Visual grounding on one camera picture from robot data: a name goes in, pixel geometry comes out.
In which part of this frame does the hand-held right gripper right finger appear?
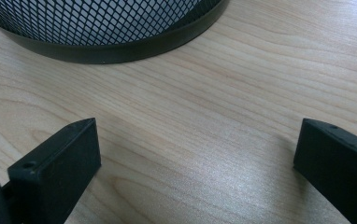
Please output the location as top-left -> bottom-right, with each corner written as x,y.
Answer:
293,118 -> 357,224

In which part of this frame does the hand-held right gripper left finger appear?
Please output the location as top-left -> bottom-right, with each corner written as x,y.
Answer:
7,117 -> 102,224

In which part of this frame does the black mesh trash bin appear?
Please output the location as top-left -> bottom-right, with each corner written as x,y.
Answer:
0,0 -> 231,65

